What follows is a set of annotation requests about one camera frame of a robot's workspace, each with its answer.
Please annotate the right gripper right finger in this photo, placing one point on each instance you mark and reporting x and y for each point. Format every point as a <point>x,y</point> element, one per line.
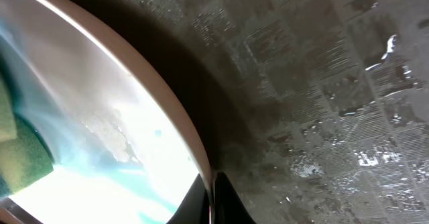
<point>228,208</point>

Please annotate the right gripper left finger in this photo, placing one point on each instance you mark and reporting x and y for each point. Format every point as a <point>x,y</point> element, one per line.
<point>195,207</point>

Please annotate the white plate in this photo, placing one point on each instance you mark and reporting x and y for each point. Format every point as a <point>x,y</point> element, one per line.
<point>122,146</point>

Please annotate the green yellow sponge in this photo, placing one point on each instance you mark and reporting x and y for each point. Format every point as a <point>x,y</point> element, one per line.
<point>24,158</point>

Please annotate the brown serving tray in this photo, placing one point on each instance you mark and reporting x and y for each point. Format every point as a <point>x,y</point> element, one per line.
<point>316,110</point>

